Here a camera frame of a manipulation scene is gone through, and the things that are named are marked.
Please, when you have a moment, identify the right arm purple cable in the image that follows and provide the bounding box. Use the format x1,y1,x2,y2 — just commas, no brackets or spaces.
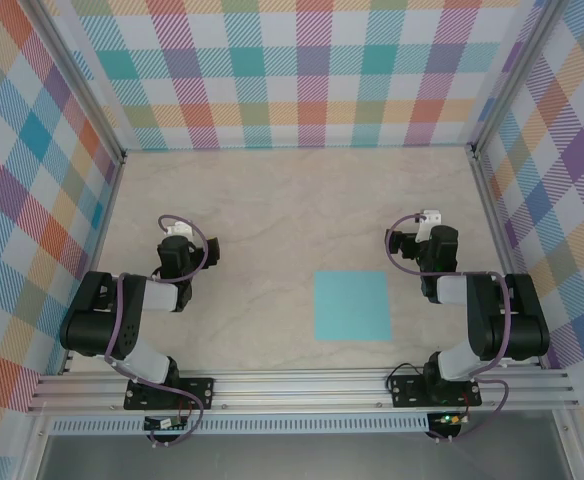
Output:
385,212,511,444

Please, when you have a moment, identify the thin black base cable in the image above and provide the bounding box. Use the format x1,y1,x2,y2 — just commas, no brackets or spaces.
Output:
386,364,426,394

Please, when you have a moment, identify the light blue cloth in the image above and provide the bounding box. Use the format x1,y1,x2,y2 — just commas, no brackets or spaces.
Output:
313,270,393,343

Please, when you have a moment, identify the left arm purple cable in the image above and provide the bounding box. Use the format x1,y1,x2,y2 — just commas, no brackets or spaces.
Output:
104,213,211,447

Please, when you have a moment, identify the aluminium frame post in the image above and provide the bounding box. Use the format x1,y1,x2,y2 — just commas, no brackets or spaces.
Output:
26,0,128,164
469,0,566,159

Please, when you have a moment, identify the slotted grey cable duct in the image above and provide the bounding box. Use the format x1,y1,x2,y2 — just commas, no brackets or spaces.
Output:
51,417,431,435

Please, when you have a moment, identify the aluminium mounting rail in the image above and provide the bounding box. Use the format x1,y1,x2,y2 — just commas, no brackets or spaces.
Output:
26,368,581,416

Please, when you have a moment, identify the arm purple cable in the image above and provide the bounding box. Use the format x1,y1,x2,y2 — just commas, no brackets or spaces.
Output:
104,213,211,447
385,212,511,444

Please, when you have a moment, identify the aluminium table side rail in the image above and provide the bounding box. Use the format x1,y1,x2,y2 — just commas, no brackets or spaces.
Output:
469,144,546,369
56,152,128,376

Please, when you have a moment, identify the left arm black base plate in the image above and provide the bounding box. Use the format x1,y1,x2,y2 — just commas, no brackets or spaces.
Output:
124,377,217,411

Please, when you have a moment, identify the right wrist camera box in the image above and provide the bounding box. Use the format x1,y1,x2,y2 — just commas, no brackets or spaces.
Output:
418,209,444,244

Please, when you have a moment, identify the grey metal sheet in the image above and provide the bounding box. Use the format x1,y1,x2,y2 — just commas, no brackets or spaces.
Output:
36,432,573,480

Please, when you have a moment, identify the aluminium frame leg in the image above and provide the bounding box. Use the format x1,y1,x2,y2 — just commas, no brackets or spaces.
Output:
19,414,56,480
554,407,584,480

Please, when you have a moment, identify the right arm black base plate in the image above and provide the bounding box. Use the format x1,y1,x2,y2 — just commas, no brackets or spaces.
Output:
390,374,483,409

